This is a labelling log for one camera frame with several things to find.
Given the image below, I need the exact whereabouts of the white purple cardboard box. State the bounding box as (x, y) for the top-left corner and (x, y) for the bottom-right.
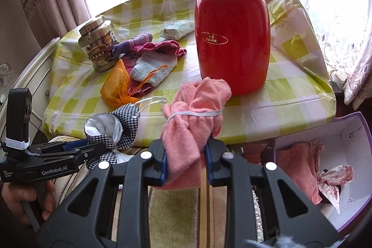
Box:
(276, 112), (371, 232)

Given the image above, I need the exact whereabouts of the red thermos flask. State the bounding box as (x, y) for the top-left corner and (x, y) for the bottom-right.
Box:
(195, 0), (270, 96)

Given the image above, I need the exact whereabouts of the left hand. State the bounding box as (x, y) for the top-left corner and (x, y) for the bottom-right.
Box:
(1, 181), (56, 225)

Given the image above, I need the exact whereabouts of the magenta knitted cloth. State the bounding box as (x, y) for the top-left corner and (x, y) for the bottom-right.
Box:
(123, 40), (188, 98)

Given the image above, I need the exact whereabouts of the lace floral curtain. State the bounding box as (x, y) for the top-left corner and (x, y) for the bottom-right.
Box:
(305, 0), (371, 109)

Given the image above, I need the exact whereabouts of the floral pink white cloth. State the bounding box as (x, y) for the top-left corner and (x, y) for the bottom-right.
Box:
(309, 138), (356, 215)

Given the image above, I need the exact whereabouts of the white cabinet with drawers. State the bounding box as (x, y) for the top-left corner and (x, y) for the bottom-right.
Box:
(12, 37), (60, 144)

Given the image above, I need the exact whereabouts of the purple knitted mitten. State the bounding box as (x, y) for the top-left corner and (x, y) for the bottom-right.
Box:
(112, 33), (153, 56)

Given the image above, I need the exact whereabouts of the tissue pack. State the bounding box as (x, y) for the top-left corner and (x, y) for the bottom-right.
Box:
(159, 20), (195, 41)

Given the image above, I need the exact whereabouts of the black white gingham pouch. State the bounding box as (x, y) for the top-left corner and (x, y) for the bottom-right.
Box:
(83, 96), (168, 171)

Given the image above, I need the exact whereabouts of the phone on left gripper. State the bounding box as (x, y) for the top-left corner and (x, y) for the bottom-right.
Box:
(6, 88), (32, 150)

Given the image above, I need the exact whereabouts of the glass jar with metal lid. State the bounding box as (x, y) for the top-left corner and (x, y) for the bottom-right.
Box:
(78, 15), (119, 72)

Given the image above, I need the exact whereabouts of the orange mesh pouch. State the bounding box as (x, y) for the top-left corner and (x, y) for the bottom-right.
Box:
(100, 59), (168, 109)

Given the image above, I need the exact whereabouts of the pink fleece cloth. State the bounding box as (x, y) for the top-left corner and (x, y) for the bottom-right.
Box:
(161, 77), (231, 191)

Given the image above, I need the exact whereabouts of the striped towel cushion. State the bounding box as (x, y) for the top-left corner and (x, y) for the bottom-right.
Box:
(46, 134), (262, 248)

